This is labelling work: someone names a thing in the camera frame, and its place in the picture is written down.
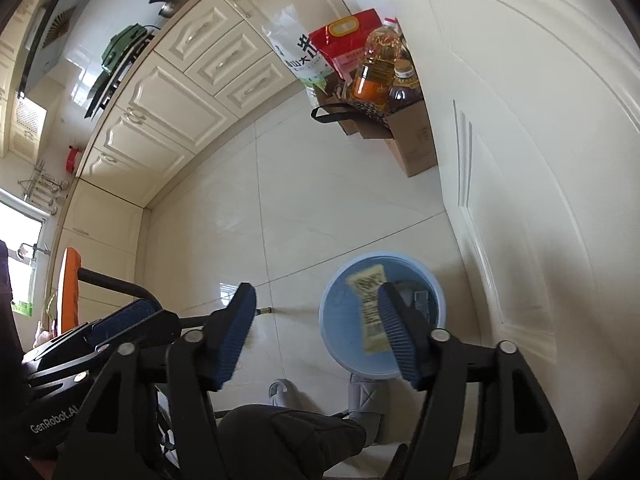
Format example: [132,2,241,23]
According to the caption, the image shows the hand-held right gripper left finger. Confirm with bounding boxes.
[52,282,257,480]

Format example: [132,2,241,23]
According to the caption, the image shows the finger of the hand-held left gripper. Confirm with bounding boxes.
[27,311,182,392]
[22,298,162,372]

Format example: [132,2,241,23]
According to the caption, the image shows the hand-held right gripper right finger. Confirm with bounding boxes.
[377,282,580,480]

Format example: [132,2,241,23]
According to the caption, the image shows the yellow foil packet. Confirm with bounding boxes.
[347,266,396,356]

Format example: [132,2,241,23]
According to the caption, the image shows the blue plastic bin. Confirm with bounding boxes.
[318,254,447,380]

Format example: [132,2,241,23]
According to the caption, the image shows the grey wrapper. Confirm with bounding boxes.
[402,287,432,312]

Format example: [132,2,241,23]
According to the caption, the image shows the orange round table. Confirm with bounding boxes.
[50,247,273,336]

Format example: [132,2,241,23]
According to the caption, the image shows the grey slipper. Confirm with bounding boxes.
[268,379,296,407]
[347,374,386,446]

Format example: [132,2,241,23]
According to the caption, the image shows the person's leg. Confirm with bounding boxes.
[215,405,368,480]

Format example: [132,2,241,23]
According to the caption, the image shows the metal sink faucet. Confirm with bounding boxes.
[17,241,51,261]

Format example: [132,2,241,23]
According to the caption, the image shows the dark brown bar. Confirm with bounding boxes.
[390,442,416,480]

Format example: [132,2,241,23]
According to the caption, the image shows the kitchen window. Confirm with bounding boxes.
[0,187,46,318]

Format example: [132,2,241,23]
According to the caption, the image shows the hanging utensil rack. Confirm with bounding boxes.
[17,160,68,216]

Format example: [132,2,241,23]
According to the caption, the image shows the large cardboard box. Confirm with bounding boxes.
[385,97,438,178]

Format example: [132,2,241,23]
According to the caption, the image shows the cream base kitchen cabinets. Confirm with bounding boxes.
[52,0,353,311]

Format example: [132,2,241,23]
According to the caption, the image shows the black gas stove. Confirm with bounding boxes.
[84,30,156,118]

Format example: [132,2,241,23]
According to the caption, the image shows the white panel door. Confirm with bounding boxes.
[415,0,638,461]

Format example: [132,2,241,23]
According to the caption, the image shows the dark brown oil bottle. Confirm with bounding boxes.
[387,57,421,113]

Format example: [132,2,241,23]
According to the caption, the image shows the cream cabinet drawer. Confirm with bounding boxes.
[185,20,271,93]
[152,0,236,73]
[215,57,306,118]

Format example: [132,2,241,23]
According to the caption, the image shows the green electric cooking pot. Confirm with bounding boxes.
[100,22,151,73]

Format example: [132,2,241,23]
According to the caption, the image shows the large oil bottle orange label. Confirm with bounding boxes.
[350,25,403,106]

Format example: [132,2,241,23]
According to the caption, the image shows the white rice bag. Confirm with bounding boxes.
[262,7,328,106]

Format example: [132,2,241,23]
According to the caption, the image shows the red rice bag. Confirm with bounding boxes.
[308,8,381,83]

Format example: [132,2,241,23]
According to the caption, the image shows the black range hood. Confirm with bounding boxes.
[17,0,78,101]

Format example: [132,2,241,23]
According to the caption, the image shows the cream wall kitchen cabinets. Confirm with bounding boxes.
[0,0,131,161]

